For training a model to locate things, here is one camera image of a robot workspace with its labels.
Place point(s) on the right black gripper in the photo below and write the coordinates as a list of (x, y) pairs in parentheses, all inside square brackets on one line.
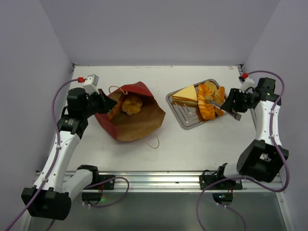
[(234, 99)]

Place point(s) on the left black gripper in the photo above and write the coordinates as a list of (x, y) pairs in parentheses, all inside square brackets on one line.
[(107, 103)]

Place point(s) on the long twisted fake bread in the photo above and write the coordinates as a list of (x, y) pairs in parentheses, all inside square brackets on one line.
[(117, 108)]

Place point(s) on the metal tongs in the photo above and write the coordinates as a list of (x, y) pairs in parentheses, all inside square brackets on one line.
[(231, 112)]

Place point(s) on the orange fake bread loaf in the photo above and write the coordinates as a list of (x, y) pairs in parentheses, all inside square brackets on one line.
[(219, 97)]

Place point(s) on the round sugared fake bun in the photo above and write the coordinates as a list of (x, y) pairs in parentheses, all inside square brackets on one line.
[(132, 105)]

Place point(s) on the fake brown toast slice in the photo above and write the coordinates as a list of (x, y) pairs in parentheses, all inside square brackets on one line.
[(212, 86)]

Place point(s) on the braided fake bread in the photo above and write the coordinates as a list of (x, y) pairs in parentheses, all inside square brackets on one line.
[(204, 95)]

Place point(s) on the red brown paper bag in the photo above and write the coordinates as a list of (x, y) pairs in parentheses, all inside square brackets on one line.
[(128, 128)]

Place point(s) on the fake triangle sandwich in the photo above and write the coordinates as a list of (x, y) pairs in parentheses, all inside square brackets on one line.
[(186, 95)]

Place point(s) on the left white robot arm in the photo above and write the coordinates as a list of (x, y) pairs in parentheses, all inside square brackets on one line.
[(51, 196)]

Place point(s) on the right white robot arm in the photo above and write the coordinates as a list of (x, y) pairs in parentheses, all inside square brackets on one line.
[(262, 159)]

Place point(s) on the silver metal tray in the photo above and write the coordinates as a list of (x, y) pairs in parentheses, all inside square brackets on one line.
[(188, 116)]

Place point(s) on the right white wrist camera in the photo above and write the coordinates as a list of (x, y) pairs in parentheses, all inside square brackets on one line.
[(247, 82)]

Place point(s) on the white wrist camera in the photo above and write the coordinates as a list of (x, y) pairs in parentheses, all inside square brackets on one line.
[(89, 83), (247, 82)]

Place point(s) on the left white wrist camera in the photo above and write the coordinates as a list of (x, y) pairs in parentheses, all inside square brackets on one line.
[(89, 83)]

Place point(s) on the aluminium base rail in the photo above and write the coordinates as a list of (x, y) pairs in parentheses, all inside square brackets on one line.
[(174, 181)]

